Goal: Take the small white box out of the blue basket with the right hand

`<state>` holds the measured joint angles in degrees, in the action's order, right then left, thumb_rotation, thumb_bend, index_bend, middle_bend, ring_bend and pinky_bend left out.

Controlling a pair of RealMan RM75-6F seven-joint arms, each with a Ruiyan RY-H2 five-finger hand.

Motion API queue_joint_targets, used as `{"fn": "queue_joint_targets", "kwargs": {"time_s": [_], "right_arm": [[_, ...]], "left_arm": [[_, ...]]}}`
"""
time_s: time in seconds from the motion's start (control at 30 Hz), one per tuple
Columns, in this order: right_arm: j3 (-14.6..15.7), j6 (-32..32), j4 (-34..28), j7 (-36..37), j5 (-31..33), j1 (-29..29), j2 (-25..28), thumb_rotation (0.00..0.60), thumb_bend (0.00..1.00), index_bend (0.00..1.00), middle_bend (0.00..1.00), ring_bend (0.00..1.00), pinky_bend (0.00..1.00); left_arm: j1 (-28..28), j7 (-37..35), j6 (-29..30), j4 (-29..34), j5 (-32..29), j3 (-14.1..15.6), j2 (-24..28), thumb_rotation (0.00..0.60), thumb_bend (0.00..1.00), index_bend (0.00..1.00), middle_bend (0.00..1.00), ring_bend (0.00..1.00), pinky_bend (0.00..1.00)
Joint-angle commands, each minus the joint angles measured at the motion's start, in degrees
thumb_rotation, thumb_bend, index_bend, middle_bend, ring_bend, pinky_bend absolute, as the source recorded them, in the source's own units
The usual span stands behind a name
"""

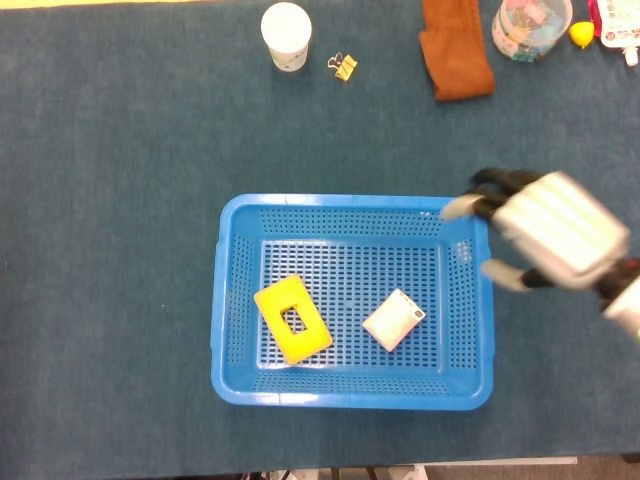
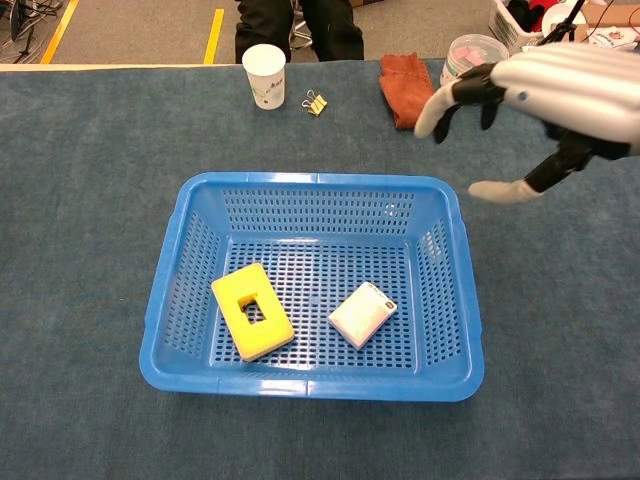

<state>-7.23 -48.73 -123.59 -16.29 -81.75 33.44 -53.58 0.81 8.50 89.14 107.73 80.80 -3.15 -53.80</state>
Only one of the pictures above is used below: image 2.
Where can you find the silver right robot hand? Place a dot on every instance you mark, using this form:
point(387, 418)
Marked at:
point(560, 90)

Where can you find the small white box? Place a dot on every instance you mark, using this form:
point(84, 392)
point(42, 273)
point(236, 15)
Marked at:
point(363, 315)

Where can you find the white plastic storage basket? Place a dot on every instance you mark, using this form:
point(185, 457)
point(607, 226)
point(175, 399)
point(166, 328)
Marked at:
point(515, 20)

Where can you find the clear plastic jar of clips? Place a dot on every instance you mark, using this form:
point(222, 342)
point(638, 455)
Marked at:
point(467, 57)

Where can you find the orange-brown folded cloth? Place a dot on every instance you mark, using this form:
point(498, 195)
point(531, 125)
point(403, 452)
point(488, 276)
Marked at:
point(405, 90)

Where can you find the yellow binder clip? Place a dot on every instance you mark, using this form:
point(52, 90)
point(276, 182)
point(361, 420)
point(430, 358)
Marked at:
point(314, 103)

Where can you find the person in black trousers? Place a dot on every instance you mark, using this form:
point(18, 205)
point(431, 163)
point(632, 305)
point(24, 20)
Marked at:
point(300, 27)

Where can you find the chrome chair base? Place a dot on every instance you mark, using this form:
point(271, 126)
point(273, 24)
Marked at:
point(299, 30)

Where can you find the white paper cup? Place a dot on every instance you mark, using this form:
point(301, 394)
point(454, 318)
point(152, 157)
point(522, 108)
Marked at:
point(264, 75)

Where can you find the blue perforated plastic basket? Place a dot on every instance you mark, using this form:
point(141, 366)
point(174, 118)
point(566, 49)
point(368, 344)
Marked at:
point(312, 290)

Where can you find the yellow sponge with rectangular hole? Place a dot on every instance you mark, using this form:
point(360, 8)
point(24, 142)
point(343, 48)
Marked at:
point(252, 311)

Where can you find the blue-grey table cloth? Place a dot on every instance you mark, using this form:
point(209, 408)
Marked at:
point(75, 250)

